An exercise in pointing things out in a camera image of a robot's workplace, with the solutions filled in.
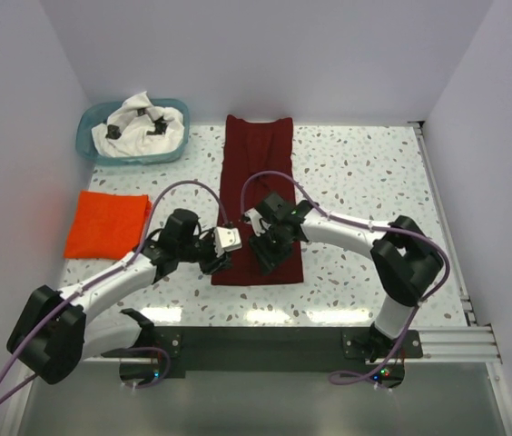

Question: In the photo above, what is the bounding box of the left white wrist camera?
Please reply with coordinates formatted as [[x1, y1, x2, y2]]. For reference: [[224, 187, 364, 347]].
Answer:
[[214, 226, 242, 256]]

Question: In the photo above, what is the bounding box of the dark red t-shirt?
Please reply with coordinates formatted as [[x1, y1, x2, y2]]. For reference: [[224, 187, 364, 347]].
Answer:
[[211, 114, 303, 286]]

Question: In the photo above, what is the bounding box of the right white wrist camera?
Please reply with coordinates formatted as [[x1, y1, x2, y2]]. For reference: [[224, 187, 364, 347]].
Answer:
[[241, 208, 270, 236]]

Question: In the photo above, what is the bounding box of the folded orange t-shirt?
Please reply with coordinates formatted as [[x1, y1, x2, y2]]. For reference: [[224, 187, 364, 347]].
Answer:
[[64, 191, 152, 261]]

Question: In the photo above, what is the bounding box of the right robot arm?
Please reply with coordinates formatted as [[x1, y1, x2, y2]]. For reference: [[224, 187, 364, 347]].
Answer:
[[242, 193, 449, 362]]

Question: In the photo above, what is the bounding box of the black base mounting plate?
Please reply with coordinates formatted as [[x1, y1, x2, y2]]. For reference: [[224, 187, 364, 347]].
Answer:
[[104, 326, 424, 386]]

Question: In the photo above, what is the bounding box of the white t-shirt with black print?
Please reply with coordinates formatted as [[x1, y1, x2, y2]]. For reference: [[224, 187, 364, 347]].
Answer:
[[91, 91, 185, 158]]

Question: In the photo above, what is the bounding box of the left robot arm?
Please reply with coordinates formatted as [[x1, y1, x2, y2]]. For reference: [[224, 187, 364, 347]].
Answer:
[[6, 209, 242, 384]]

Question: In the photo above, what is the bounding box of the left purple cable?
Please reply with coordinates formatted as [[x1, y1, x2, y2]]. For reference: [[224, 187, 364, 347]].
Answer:
[[0, 180, 234, 415]]

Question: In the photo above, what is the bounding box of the teal plastic basket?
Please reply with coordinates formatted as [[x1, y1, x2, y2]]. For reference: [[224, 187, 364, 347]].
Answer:
[[75, 97, 190, 166]]

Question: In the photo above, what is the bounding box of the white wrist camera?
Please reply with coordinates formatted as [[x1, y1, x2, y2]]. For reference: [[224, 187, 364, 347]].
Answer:
[[241, 208, 270, 236], [214, 226, 242, 256]]

